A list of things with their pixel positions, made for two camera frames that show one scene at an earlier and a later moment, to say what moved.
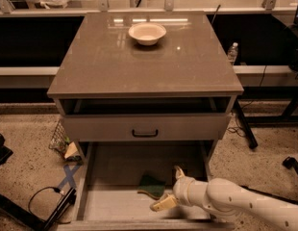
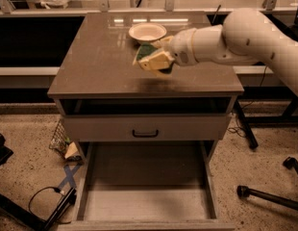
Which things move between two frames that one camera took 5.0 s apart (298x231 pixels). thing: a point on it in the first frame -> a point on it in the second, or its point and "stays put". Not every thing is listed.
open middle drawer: (108, 178) stays put
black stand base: (19, 211) stays put
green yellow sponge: (151, 187) -> (143, 50)
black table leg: (251, 139) stays put
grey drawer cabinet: (111, 90) stays put
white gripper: (181, 189) -> (183, 48)
